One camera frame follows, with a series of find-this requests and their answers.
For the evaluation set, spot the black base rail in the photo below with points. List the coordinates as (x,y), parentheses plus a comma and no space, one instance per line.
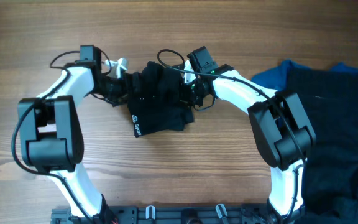
(243,214)

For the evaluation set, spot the black t-shirt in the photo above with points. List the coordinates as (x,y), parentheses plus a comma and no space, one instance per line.
(157,107)

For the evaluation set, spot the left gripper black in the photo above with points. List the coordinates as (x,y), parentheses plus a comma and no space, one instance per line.
(124,94)

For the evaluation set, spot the blue garment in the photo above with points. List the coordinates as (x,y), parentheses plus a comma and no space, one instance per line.
(276,78)

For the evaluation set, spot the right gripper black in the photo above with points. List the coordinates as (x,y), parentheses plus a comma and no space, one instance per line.
(198,99)

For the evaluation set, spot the dark clothes pile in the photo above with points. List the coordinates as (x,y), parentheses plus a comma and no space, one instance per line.
(330,179)

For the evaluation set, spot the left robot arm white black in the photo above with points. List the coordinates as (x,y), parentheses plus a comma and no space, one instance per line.
(48,140)

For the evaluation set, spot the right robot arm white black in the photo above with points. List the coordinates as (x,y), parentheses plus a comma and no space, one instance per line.
(282,131)

